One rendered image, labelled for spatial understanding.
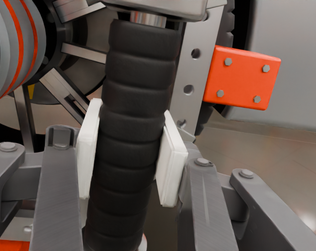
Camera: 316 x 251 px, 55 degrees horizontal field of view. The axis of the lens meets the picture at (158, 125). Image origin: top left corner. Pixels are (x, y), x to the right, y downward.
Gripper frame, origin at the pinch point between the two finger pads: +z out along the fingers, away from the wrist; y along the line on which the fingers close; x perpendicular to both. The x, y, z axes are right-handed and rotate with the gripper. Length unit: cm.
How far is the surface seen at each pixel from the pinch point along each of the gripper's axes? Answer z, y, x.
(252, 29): 40.4, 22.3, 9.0
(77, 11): 31.2, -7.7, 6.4
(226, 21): 29.0, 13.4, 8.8
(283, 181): 167, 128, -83
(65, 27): 31.8, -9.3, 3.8
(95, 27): 50, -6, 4
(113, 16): 50, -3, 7
